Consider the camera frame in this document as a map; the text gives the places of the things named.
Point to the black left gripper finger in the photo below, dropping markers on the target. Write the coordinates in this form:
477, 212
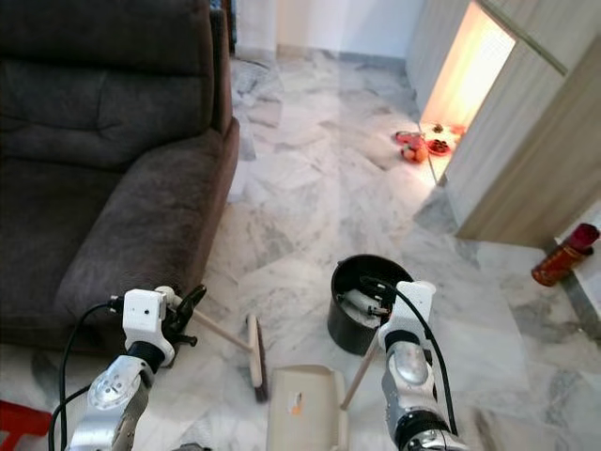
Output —
192, 303

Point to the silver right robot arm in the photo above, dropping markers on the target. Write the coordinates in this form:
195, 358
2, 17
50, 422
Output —
418, 385

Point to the white crumpled trash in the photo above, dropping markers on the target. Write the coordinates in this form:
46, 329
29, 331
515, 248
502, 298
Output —
357, 305

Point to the black plastic bucket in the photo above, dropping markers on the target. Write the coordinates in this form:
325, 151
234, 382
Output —
347, 338

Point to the red offering plate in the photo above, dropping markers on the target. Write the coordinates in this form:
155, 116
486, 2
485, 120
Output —
439, 146

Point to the red plastic stool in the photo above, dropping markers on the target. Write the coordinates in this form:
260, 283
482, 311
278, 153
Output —
21, 425

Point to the dark brown fabric sofa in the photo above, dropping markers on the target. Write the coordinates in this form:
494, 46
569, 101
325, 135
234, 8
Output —
94, 141

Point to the red spray can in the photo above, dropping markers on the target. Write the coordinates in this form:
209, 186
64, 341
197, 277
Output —
563, 258

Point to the light wooden cabinet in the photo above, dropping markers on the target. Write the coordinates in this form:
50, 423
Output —
535, 141

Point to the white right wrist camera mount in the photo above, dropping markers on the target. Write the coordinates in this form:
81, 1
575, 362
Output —
413, 310

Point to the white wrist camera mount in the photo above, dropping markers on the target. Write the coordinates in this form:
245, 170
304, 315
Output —
413, 310
146, 318

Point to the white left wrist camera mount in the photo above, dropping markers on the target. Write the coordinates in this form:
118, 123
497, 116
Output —
146, 318

